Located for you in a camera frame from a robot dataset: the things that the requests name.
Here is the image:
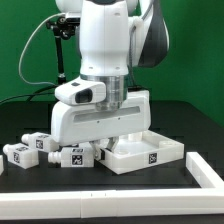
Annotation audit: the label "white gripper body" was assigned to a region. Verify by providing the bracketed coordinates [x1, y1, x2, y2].
[51, 90, 151, 146]

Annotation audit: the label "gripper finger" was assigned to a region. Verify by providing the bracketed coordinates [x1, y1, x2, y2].
[106, 137, 119, 152]
[90, 140, 101, 161]

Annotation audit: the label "white square table top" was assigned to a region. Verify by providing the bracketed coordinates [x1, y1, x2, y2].
[100, 131, 184, 174]

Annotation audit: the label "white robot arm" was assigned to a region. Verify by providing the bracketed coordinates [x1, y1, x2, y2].
[51, 0, 169, 159]

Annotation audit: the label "white block at left edge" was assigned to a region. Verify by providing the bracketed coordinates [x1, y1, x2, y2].
[0, 155, 4, 176]

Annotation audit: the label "white L-shaped fence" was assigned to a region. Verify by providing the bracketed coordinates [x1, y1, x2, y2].
[0, 152, 224, 220]

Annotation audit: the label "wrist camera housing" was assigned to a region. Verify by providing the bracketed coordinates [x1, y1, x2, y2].
[55, 78, 106, 106]

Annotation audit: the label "black cables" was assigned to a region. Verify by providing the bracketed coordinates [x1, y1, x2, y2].
[0, 84, 58, 104]

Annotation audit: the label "black camera stand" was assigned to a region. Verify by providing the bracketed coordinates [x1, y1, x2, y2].
[46, 16, 80, 85]

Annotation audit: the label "silver camera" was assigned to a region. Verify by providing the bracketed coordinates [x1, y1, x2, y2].
[65, 12, 81, 24]

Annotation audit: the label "grey camera cable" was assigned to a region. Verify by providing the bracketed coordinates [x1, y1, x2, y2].
[18, 12, 66, 87]

